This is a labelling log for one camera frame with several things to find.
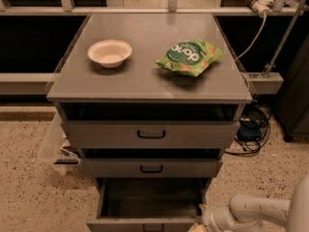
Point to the grey top drawer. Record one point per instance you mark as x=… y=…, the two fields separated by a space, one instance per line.
x=150 y=134

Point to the white power strip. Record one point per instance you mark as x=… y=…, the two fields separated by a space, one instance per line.
x=260 y=7

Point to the white paper bowl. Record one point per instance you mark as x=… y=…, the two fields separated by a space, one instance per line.
x=109 y=53

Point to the grey middle drawer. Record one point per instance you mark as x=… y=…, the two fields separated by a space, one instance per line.
x=152 y=168

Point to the grey drawer cabinet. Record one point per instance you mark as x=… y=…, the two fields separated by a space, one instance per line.
x=139 y=90

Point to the clear plastic storage box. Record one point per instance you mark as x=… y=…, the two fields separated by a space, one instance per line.
x=56 y=150

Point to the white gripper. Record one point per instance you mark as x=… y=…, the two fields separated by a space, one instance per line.
x=212 y=217

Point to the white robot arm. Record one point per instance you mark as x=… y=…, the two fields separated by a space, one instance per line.
x=247 y=213

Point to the grey drawer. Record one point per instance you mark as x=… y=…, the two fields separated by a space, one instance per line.
x=149 y=205
x=150 y=134
x=152 y=168

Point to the blue device on floor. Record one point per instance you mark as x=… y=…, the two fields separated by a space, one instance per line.
x=249 y=131

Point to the dark cabinet at right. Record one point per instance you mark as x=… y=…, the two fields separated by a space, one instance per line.
x=292 y=107

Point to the green snack bag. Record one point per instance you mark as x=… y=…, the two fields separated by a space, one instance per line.
x=189 y=58

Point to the grey bottom drawer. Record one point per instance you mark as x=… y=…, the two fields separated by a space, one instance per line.
x=149 y=205

